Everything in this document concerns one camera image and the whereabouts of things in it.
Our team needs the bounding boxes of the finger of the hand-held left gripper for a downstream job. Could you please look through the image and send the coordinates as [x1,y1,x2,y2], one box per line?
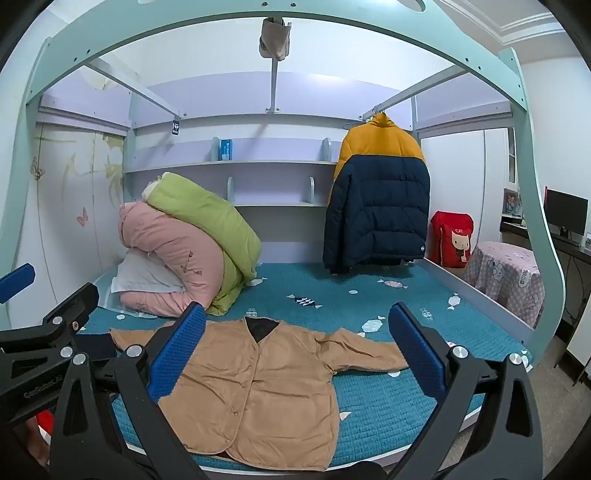
[0,263,37,304]
[0,282,100,358]

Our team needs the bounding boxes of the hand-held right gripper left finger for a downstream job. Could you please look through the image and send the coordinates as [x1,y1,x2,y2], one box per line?
[50,302,208,480]

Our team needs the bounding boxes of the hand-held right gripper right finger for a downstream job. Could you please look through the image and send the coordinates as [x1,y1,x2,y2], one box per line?
[388,302,543,480]

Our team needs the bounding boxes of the tan button jacket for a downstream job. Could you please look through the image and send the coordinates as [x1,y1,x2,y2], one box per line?
[109,316,409,472]

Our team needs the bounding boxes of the red cloth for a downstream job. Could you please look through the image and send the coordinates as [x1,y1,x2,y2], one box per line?
[36,408,58,437]

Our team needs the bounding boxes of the teal quilted bedspread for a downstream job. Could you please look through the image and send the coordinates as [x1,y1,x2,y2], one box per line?
[76,263,532,468]

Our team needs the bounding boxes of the white pillow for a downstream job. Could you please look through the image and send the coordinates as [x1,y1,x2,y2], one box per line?
[111,249,188,296]

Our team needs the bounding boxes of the pink folded quilt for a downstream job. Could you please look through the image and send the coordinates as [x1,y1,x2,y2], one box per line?
[117,200,227,319]

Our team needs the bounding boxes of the pink patterned tablecloth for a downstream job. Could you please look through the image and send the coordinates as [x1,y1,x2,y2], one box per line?
[463,241,546,328]

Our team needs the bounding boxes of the red cartoon bag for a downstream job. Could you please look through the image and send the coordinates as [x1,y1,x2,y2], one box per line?
[430,211,475,268]

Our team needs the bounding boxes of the green folded quilt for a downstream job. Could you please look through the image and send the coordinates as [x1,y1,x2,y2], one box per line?
[147,172,263,317]

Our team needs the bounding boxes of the yellow and navy puffer jacket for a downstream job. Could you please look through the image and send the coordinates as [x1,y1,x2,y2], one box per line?
[322,113,431,274]

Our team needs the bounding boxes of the dark desk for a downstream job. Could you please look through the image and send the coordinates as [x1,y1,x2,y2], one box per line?
[501,219,591,265]

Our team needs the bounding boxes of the black computer monitor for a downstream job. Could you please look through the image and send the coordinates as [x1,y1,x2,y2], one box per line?
[544,187,589,236]

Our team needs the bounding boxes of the grey hanging cloth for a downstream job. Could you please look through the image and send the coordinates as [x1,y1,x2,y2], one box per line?
[259,17,293,61]

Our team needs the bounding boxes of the mint green bed frame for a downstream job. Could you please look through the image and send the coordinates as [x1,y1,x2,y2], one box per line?
[0,0,566,365]

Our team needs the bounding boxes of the white wall shelf unit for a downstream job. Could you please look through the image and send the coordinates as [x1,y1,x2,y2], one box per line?
[124,111,419,208]

